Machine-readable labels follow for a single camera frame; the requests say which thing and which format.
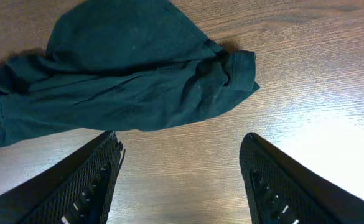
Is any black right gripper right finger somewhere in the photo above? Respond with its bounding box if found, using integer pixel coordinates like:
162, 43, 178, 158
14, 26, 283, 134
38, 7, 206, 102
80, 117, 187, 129
239, 133, 364, 224

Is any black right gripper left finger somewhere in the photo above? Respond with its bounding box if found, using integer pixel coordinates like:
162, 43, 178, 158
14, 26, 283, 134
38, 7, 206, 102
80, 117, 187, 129
0, 131, 125, 224

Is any dark green shirt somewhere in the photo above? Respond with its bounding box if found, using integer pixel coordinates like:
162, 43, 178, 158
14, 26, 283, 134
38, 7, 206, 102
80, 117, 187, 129
0, 1, 259, 147

